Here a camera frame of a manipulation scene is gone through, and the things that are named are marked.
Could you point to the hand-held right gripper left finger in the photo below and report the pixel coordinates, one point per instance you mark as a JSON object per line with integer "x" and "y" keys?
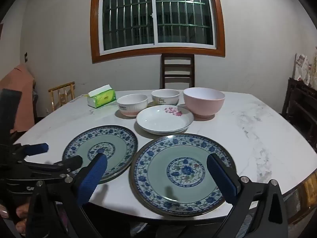
{"x": 94, "y": 176}

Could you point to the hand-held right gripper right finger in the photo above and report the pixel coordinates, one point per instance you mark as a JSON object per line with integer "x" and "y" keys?
{"x": 223, "y": 178}

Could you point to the white bowl blue stripes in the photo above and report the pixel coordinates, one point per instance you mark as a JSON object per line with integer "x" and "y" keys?
{"x": 164, "y": 96}

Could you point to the stack of newspapers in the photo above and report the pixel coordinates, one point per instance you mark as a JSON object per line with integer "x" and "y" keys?
{"x": 302, "y": 64}

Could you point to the blue floral patterned plate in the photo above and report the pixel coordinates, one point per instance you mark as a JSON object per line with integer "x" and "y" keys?
{"x": 158, "y": 173}
{"x": 116, "y": 146}

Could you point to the dark wooden chair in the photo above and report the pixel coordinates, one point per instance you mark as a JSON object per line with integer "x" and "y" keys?
{"x": 177, "y": 60}

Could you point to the white plate pink flower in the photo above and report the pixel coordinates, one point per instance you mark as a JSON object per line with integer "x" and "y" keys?
{"x": 158, "y": 121}

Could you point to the large pink bowl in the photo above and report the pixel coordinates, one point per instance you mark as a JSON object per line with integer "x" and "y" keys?
{"x": 203, "y": 106}

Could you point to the white bowl pink stripes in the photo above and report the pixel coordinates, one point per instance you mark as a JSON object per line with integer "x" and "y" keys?
{"x": 131, "y": 104}

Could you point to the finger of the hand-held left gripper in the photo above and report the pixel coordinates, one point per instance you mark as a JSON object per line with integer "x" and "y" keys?
{"x": 74, "y": 162}
{"x": 37, "y": 148}

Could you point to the pink cloth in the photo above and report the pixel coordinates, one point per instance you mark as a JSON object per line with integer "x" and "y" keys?
{"x": 22, "y": 99}

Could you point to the black wall switch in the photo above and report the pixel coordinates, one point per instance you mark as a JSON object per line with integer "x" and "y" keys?
{"x": 25, "y": 57}

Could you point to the green tissue pack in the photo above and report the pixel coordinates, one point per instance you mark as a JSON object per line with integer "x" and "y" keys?
{"x": 104, "y": 99}

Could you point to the person's left hand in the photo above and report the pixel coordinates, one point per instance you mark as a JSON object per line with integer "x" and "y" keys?
{"x": 21, "y": 212}

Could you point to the bamboo chair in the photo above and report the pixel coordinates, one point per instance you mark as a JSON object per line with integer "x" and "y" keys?
{"x": 62, "y": 86}

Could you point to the dark wooden cabinet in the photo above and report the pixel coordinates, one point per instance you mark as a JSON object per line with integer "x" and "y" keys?
{"x": 297, "y": 109}

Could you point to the wooden framed barred window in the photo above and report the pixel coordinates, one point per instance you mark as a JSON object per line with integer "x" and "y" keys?
{"x": 133, "y": 17}

